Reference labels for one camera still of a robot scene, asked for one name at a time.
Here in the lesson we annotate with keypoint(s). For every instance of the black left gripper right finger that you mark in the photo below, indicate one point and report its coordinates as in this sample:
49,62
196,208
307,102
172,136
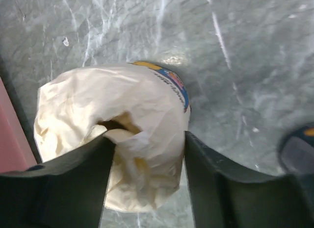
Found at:
225,194

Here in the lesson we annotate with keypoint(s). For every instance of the beige roll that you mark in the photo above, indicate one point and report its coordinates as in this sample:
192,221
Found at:
142,107

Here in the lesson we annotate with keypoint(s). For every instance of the tin can orange label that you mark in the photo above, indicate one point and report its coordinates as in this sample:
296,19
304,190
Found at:
296,151

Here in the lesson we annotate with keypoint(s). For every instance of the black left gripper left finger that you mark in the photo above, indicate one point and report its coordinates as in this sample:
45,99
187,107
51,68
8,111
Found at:
66,192

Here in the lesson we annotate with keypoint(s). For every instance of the pink three-tier shelf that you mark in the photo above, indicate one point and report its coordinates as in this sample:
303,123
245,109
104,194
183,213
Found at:
15,152

